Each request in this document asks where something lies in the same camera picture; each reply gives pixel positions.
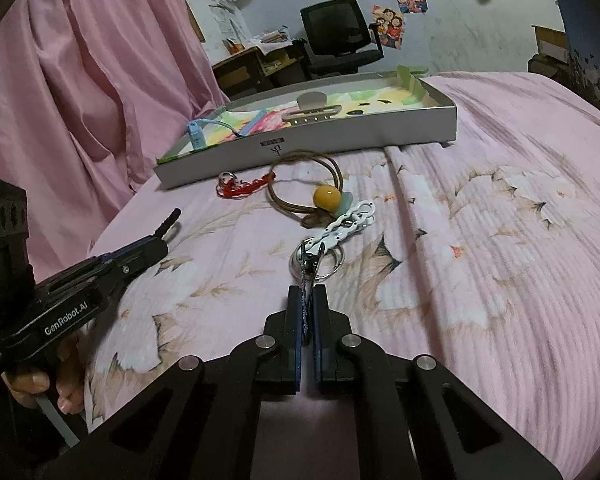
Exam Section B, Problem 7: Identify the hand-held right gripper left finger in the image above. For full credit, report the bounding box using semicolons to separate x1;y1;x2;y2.
42;285;311;480

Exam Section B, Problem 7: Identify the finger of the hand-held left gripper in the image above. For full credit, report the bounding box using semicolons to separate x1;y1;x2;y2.
97;208;182;281

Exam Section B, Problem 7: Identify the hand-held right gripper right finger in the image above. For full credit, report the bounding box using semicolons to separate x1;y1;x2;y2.
312;284;566;480

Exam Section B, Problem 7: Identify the red knot charm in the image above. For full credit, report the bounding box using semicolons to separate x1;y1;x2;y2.
216;170;277;201

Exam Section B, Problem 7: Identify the white metal clasp keychain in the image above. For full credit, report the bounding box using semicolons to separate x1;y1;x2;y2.
320;200;377;248

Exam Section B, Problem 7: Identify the brown cord yellow bead necklace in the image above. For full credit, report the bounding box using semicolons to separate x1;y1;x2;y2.
266;150;353;228

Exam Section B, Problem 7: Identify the white shallow box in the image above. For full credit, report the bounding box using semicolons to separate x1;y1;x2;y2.
153;66;458;191

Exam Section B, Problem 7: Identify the person's left hand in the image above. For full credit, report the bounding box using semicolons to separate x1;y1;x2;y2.
2;330;88;411

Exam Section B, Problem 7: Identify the blue wristband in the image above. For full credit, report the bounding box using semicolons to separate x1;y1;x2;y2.
186;107;271;152

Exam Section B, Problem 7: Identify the pink curtain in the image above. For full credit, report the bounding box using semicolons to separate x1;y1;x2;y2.
0;0;231;286

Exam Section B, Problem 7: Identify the dark wooden desk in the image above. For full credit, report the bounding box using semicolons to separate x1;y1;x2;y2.
211;35;311;93

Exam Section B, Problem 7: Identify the silver rectangular device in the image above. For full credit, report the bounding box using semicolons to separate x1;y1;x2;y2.
281;91;343;125

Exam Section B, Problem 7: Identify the black office chair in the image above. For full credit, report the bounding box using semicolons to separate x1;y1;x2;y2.
300;0;385;80

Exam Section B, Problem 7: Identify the cardboard box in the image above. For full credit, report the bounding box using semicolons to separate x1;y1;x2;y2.
531;25;570;61

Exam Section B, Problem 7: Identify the dark blue floral cloth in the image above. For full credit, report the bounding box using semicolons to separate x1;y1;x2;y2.
542;0;600;126

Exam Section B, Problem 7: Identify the brown wall board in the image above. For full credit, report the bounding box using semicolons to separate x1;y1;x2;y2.
186;0;207;43

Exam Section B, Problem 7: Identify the cartoon family wall poster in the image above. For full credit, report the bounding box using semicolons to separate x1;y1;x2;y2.
369;4;406;51

